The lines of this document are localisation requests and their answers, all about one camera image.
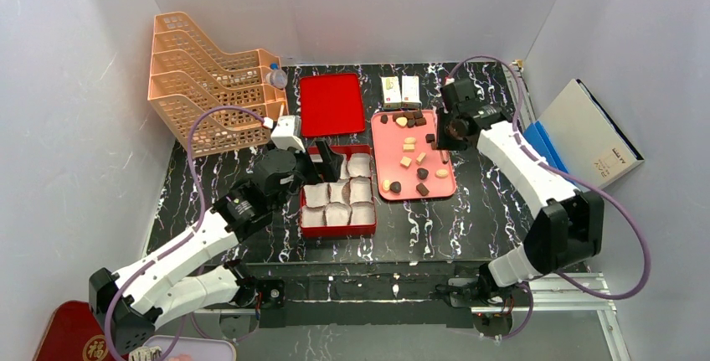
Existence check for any red chocolate box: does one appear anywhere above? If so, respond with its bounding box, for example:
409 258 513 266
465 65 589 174
299 144 377 239

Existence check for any white block chocolate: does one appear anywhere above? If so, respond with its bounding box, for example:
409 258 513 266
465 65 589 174
416 152 426 165

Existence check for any brown rectangular chocolate bottom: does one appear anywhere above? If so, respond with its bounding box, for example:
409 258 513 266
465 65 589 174
415 183 430 196

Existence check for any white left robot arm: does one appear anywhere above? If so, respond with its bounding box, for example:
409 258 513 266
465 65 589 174
89 139 345 358

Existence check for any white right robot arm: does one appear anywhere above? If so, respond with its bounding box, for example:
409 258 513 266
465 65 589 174
435 79 605 301

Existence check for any red tin lid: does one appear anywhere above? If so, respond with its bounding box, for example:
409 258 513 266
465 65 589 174
299 73 366 138

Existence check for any pink plastic tray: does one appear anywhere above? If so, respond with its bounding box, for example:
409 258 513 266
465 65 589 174
371 110 457 201

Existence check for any blue folder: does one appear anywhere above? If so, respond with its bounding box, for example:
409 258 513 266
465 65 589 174
523 121 568 173

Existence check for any plastic water bottle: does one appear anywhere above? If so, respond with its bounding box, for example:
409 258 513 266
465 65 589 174
265 63 288 90

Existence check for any orange plastic file rack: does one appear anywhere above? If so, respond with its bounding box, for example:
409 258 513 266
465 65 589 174
147 12 289 157

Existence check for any dark red round tin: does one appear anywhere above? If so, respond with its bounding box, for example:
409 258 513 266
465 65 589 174
33 301 115 361

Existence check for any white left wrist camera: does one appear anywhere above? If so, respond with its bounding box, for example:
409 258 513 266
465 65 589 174
270 115 306 152

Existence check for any aluminium rail frame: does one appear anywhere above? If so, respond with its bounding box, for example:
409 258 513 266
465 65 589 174
188 60 634 361

